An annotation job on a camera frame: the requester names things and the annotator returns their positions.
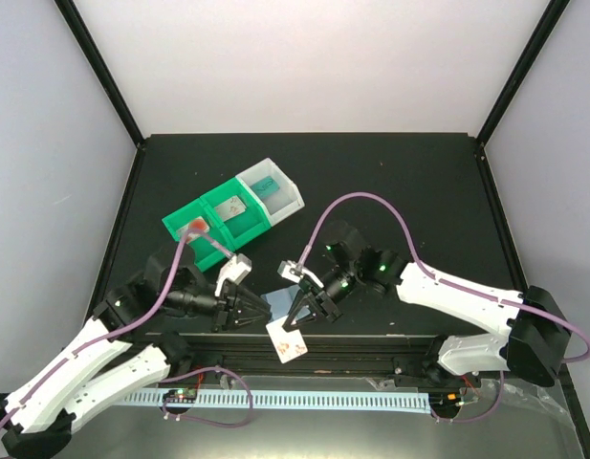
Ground right frame post black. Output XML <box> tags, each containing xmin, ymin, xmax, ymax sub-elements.
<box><xmin>476</xmin><ymin>0</ymin><xmax>570</xmax><ymax>146</ymax></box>

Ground left controller board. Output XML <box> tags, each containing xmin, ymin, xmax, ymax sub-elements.
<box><xmin>163</xmin><ymin>388</ymin><xmax>198</xmax><ymax>404</ymax></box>

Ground left frame post black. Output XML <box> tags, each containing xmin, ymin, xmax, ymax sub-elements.
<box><xmin>54</xmin><ymin>0</ymin><xmax>144</xmax><ymax>147</ymax></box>

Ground right controller board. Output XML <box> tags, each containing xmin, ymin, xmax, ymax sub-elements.
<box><xmin>428</xmin><ymin>392</ymin><xmax>467</xmax><ymax>407</ymax></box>

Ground green bin left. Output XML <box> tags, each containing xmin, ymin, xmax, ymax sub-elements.
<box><xmin>163</xmin><ymin>198</ymin><xmax>234</xmax><ymax>272</ymax></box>

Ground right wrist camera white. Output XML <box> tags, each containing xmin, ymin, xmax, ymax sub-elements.
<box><xmin>277</xmin><ymin>260</ymin><xmax>324</xmax><ymax>289</ymax></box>

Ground card with red circles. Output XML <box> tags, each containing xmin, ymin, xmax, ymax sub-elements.
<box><xmin>176</xmin><ymin>217</ymin><xmax>210</xmax><ymax>242</ymax></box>

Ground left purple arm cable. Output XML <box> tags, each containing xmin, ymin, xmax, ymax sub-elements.
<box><xmin>0</xmin><ymin>229</ymin><xmax>233</xmax><ymax>459</ymax></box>

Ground controller board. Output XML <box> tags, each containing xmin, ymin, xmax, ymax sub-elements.
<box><xmin>163</xmin><ymin>388</ymin><xmax>198</xmax><ymax>404</ymax></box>
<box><xmin>428</xmin><ymin>392</ymin><xmax>467</xmax><ymax>407</ymax></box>

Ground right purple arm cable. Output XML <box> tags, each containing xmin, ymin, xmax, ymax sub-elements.
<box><xmin>297</xmin><ymin>191</ymin><xmax>590</xmax><ymax>361</ymax></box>

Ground green bin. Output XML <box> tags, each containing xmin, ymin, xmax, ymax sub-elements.
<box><xmin>202</xmin><ymin>178</ymin><xmax>271</xmax><ymax>249</ymax></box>
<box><xmin>163</xmin><ymin>198</ymin><xmax>234</xmax><ymax>272</ymax></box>

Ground green bin middle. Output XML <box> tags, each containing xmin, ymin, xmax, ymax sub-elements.
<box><xmin>202</xmin><ymin>178</ymin><xmax>271</xmax><ymax>249</ymax></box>

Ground teal card in white bin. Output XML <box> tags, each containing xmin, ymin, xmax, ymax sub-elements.
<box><xmin>251</xmin><ymin>176</ymin><xmax>280</xmax><ymax>200</ymax></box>

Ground white card red marks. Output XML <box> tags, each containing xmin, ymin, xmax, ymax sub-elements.
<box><xmin>214</xmin><ymin>195</ymin><xmax>247</xmax><ymax>222</ymax></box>

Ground white slotted cable duct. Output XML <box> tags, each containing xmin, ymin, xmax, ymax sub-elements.
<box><xmin>116</xmin><ymin>388</ymin><xmax>431</xmax><ymax>414</ymax></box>

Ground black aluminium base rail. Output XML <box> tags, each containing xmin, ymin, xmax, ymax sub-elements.
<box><xmin>131</xmin><ymin>334</ymin><xmax>482</xmax><ymax>383</ymax></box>

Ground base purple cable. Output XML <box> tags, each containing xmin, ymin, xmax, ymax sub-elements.
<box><xmin>430</xmin><ymin>372</ymin><xmax>506</xmax><ymax>426</ymax></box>
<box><xmin>155</xmin><ymin>364</ymin><xmax>255</xmax><ymax>426</ymax></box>

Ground white translucent bin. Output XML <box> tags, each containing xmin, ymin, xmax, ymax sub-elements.
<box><xmin>235</xmin><ymin>158</ymin><xmax>305</xmax><ymax>227</ymax></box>

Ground frame post black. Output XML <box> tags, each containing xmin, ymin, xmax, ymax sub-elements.
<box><xmin>476</xmin><ymin>0</ymin><xmax>570</xmax><ymax>146</ymax></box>
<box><xmin>54</xmin><ymin>0</ymin><xmax>144</xmax><ymax>147</ymax></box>

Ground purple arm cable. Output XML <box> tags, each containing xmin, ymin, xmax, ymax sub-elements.
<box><xmin>297</xmin><ymin>191</ymin><xmax>590</xmax><ymax>361</ymax></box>
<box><xmin>0</xmin><ymin>229</ymin><xmax>233</xmax><ymax>459</ymax></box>

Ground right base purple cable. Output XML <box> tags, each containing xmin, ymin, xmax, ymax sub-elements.
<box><xmin>430</xmin><ymin>372</ymin><xmax>506</xmax><ymax>426</ymax></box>

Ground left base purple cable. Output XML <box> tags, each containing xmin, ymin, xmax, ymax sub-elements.
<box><xmin>155</xmin><ymin>364</ymin><xmax>255</xmax><ymax>426</ymax></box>

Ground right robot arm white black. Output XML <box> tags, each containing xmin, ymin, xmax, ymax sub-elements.
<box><xmin>278</xmin><ymin>221</ymin><xmax>571</xmax><ymax>387</ymax></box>

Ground white card red pattern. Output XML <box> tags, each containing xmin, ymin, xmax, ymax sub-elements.
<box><xmin>266</xmin><ymin>317</ymin><xmax>308</xmax><ymax>363</ymax></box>

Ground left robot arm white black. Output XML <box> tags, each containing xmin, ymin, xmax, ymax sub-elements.
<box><xmin>0</xmin><ymin>253</ymin><xmax>271</xmax><ymax>458</ymax></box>

